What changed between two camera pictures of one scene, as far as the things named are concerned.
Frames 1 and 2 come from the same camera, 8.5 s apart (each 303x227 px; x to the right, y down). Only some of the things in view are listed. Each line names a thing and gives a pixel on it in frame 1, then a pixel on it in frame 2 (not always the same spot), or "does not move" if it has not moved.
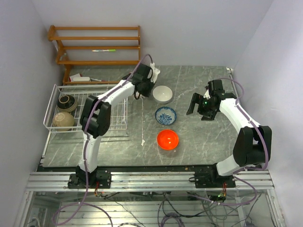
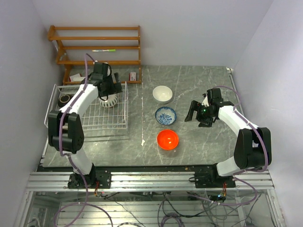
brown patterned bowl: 66,103 does not move
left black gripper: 147,93 to 116,88
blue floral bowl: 165,115 does not move
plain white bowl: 162,94 does not move
